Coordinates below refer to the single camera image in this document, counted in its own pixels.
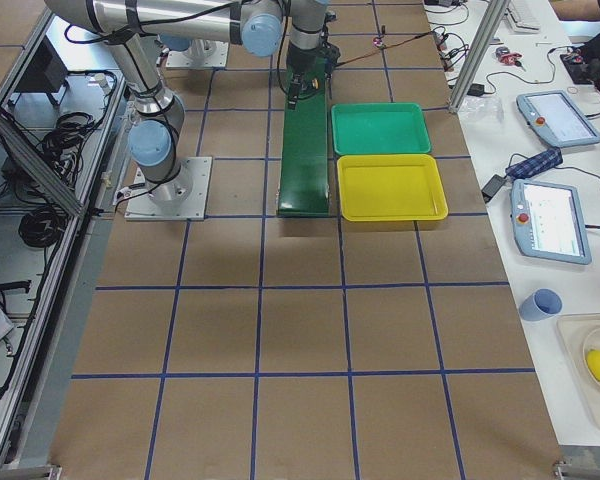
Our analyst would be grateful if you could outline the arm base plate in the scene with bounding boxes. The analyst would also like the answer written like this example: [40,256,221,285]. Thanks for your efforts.
[165,39,229,70]
[124,156,212,221]

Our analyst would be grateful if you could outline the lower teach pendant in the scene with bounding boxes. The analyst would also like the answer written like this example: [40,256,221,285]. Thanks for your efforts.
[510,179,592,265]

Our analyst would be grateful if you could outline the small controller circuit board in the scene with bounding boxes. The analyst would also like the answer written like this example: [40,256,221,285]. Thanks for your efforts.
[373,37,385,49]

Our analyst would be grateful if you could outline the upper teach pendant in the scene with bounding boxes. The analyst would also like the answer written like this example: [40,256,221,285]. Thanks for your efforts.
[516,90,600,148]

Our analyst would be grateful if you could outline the yellow plastic tray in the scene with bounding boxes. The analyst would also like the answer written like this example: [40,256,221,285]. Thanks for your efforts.
[337,154,448,222]

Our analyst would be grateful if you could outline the green plastic tray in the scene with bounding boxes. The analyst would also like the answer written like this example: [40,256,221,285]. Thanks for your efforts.
[331,102,431,156]

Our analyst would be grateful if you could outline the aluminium frame post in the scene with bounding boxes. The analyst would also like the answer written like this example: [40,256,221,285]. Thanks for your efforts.
[448,0,509,114]

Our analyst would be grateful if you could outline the green conveyor belt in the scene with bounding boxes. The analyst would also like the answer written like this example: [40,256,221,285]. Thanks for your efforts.
[276,64,329,217]

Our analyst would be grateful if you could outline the red black conveyor cable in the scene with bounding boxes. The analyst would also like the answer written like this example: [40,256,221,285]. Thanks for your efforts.
[337,27,444,66]

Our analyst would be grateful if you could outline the black power adapter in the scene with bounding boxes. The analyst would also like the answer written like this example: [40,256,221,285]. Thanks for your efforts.
[481,174,507,204]

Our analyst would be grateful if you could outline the beige tray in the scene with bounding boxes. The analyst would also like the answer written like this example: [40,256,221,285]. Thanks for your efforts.
[556,313,600,429]

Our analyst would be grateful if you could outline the light blue cup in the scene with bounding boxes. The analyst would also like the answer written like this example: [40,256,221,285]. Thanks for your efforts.
[519,288,563,322]

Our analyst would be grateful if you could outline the teach pendant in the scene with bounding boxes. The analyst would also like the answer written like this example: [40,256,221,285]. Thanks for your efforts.
[516,90,600,148]
[510,179,592,265]

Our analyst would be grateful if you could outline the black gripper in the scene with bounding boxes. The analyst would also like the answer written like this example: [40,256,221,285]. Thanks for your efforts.
[286,42,340,110]

